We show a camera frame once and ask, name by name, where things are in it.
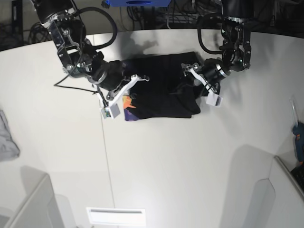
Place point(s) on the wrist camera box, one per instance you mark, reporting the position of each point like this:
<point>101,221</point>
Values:
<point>214,100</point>
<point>110,111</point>

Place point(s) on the blue box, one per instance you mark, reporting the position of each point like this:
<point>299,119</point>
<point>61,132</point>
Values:
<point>144,3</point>

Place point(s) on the black keyboard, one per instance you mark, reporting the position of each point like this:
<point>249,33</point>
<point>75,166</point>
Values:
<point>298,174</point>

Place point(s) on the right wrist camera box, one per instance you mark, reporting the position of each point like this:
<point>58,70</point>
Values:
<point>110,111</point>

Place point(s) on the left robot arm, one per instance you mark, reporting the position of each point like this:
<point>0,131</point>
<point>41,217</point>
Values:
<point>235,50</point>

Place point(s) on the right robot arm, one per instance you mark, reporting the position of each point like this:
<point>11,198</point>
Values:
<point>79,58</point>

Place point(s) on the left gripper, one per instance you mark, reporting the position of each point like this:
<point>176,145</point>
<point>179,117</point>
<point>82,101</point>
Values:
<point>210,74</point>

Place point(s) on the grey cloth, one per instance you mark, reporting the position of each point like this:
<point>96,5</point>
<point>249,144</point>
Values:
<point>8,148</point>

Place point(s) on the black T-shirt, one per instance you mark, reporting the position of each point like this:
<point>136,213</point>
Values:
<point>168,93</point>

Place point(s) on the blue glue gun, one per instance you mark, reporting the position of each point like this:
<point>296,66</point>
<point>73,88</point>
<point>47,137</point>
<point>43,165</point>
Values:
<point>298,132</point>

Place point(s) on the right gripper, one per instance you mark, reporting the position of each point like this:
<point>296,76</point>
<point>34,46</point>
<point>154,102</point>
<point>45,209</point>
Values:
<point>112,76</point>

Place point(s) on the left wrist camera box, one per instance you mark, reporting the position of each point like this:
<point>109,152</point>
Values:
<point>214,100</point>

